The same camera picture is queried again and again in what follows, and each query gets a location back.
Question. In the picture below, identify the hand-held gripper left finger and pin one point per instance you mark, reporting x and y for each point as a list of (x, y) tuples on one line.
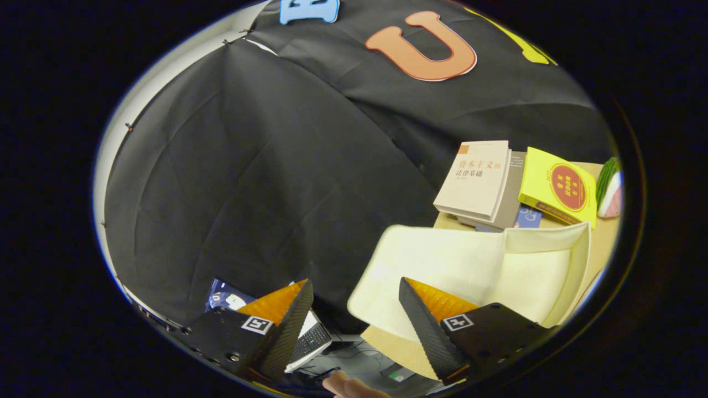
[(287, 331)]

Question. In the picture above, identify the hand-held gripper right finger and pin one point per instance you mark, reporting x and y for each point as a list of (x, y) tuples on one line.
[(426, 331)]

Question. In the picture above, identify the cream fabric storage box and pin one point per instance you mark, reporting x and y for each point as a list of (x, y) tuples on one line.
[(442, 254)]

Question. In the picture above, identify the white laptop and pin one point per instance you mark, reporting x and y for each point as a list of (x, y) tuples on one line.
[(312, 337)]

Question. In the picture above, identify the blue book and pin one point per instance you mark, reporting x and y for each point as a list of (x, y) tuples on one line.
[(528, 218)]

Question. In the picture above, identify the beige book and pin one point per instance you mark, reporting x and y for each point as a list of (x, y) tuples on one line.
[(475, 177)]

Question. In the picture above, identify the yellow book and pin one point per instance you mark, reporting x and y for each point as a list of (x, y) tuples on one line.
[(558, 185)]

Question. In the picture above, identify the watermelon slice plush toy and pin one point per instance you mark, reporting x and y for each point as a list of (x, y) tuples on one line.
[(608, 188)]

